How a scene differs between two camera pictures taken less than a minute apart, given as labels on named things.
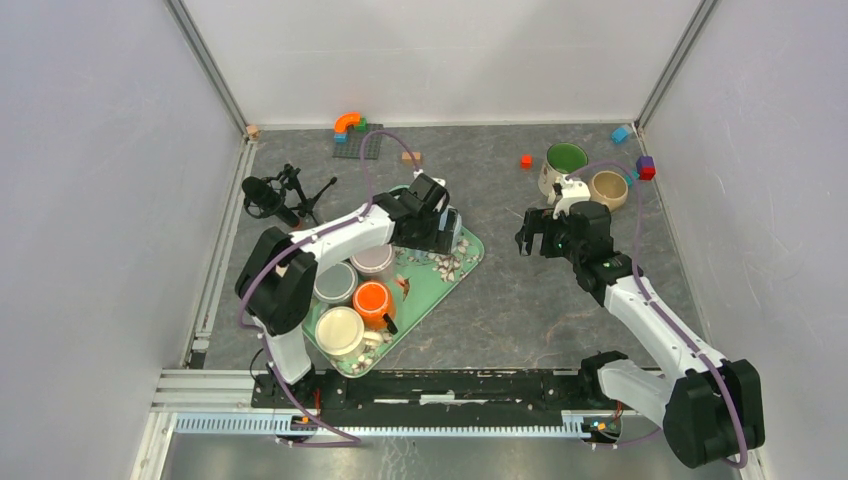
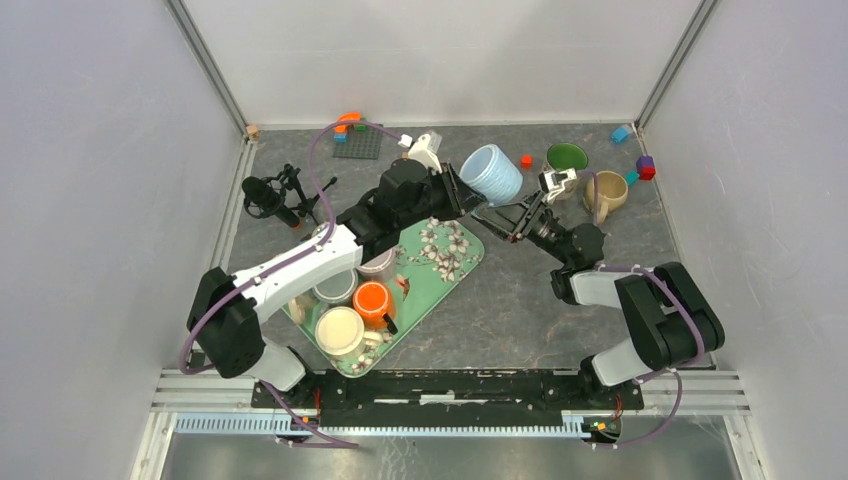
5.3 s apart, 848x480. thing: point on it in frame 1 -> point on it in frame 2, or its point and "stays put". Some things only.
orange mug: x=371 y=300 stays put
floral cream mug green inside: x=561 y=159 stays put
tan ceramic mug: x=608 y=187 stays put
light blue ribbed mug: x=457 y=226 -> x=492 y=173
